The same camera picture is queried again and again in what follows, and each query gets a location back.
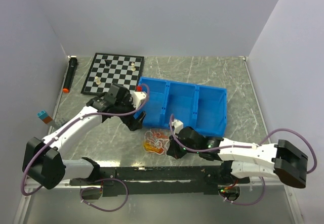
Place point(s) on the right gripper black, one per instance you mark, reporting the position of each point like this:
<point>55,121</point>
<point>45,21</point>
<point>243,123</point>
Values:
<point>173,150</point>

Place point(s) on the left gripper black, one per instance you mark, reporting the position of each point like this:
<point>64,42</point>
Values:
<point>133,123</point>

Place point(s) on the blue three-compartment bin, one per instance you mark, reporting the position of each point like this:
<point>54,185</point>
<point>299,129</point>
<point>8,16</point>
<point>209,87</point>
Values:
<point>202,107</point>

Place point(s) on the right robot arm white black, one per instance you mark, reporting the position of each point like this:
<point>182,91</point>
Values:
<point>281,160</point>

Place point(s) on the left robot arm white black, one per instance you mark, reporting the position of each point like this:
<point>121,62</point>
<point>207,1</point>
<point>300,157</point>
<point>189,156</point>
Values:
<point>43,159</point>

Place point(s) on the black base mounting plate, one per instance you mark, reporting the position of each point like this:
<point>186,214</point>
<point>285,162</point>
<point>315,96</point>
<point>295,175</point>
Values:
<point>214,176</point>

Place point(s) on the white chess piece upper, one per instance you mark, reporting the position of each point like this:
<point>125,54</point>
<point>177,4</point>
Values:
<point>133,68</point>

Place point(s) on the white chess piece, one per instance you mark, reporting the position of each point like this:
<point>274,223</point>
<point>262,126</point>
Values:
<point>97,80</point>
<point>133,68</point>

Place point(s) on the white chess piece lower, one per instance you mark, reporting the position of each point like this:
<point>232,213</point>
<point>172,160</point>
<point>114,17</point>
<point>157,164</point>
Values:
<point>97,80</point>

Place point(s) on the black white chessboard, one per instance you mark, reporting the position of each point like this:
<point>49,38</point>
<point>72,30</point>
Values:
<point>118,72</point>

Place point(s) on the black chess piece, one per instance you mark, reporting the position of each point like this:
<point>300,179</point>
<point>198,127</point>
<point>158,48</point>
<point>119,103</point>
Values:
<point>107,62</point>

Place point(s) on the black marker orange cap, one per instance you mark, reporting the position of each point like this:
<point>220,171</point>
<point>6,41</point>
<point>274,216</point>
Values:
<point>72,66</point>

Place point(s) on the blue brown toy block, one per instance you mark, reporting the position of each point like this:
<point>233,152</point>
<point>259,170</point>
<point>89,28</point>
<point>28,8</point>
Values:
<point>45,118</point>

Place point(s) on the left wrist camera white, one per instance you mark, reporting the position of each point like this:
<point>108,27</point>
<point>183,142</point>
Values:
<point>138,98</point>

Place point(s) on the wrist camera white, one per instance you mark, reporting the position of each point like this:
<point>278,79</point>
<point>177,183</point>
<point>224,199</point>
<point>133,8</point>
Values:
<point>138,98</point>
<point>176,125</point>

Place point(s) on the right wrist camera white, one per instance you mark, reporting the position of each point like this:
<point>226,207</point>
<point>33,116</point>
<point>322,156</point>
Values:
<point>176,125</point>

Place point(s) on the aluminium frame rail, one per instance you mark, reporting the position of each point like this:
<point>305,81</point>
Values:
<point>29,183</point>

